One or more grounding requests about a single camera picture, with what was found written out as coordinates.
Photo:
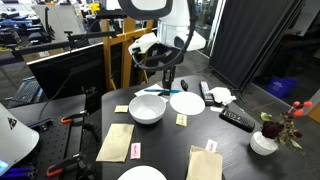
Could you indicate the small yellow block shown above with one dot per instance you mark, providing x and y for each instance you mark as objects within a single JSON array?
[{"x": 181, "y": 120}]

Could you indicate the black perforated side table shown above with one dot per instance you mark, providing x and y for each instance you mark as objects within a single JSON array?
[{"x": 56, "y": 140}]

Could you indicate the white round plate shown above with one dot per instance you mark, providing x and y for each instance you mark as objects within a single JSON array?
[
  {"x": 141, "y": 174},
  {"x": 187, "y": 103}
]

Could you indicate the pink sweetener packet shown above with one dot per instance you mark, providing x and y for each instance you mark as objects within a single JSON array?
[
  {"x": 135, "y": 150},
  {"x": 211, "y": 145}
]

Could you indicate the black computer keyboard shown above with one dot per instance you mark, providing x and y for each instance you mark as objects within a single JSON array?
[{"x": 28, "y": 90}]

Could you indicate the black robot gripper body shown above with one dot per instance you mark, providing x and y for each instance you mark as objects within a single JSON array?
[{"x": 169, "y": 74}]

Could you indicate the long black TV remote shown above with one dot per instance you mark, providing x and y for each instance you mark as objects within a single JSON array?
[{"x": 207, "y": 93}]

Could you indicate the dark flowers with orange berries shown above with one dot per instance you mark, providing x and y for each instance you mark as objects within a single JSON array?
[{"x": 271, "y": 129}]

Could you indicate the black camera boom bar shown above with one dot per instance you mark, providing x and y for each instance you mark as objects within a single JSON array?
[{"x": 60, "y": 43}]

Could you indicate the curved black pointer remote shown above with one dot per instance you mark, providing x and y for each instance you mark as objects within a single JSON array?
[{"x": 184, "y": 85}]

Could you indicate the black room divider curtain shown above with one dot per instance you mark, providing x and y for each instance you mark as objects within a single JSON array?
[{"x": 246, "y": 36}]

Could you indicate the tan napkin right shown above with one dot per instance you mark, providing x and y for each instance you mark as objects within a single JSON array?
[{"x": 115, "y": 142}]

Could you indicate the small white vase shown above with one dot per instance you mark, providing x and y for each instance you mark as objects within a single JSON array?
[{"x": 263, "y": 145}]

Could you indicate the blue plastic bin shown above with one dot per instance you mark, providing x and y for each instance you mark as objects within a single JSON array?
[{"x": 280, "y": 86}]

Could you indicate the black monitor panel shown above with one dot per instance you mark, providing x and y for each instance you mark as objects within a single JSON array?
[{"x": 66, "y": 73}]

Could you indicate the black orange bar clamp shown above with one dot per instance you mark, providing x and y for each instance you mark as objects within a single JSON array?
[
  {"x": 74, "y": 117},
  {"x": 63, "y": 164}
]

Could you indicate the blue ballpoint pen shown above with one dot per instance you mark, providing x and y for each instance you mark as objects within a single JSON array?
[{"x": 151, "y": 90}]

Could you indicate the wooden easel frame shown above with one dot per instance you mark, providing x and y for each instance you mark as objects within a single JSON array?
[{"x": 125, "y": 53}]

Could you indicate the crumpled white tissue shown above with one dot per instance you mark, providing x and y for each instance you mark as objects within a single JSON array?
[{"x": 222, "y": 95}]

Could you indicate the short black remote control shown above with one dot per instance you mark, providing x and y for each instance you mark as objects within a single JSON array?
[{"x": 237, "y": 120}]

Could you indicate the white cone-shaped device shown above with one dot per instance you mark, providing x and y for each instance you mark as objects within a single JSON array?
[{"x": 16, "y": 136}]

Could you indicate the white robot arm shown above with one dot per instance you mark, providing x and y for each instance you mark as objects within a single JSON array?
[{"x": 180, "y": 30}]

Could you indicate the light grey round bowl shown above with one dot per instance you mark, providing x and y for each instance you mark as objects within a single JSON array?
[{"x": 146, "y": 108}]

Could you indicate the small white packet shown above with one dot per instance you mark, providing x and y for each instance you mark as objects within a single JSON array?
[{"x": 216, "y": 109}]

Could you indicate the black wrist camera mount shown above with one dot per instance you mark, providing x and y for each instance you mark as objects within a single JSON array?
[{"x": 165, "y": 55}]

